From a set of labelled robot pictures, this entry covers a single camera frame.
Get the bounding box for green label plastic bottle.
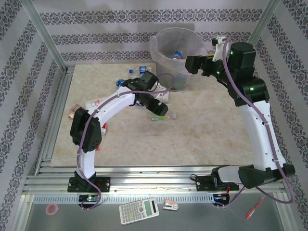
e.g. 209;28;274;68
150;113;178;121

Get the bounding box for large blue label bottle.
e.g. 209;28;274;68
169;49;186;61

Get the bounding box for grey translucent waste bin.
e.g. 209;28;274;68
151;26;207;92

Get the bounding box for clear plastic bin liner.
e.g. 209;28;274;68
150;26;208;77

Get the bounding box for aluminium cross rails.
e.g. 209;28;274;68
23;164;286;195

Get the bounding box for pink square container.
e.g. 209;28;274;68
68;103;81;120

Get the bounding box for pink white stapler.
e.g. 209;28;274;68
162;198;179;211

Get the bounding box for white scientific calculator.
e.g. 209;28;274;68
118;196;160;226

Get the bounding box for small circuit board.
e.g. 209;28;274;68
213;193;231;202

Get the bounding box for circuit board green light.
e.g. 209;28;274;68
78;194;101;203

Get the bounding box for red pen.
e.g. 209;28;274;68
245;196;265;220

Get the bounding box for slotted metal strip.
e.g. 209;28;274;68
32;193;215;205

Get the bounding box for pink tape roll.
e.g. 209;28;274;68
45;204;59;216

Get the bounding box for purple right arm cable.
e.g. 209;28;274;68
215;38;295;209

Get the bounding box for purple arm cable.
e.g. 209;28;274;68
77;73;175;210
215;38;295;209

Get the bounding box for aluminium frame post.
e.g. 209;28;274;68
20;0;67;71
239;0;282;64

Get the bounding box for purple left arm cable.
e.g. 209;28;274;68
77;73;175;210

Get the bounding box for aluminium side rail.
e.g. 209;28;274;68
35;66;76;176

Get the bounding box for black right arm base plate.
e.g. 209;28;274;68
196;175;239;193

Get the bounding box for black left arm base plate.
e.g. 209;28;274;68
67;177;111;193

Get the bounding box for aluminium frame bar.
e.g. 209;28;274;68
13;194;34;231
273;192;299;231

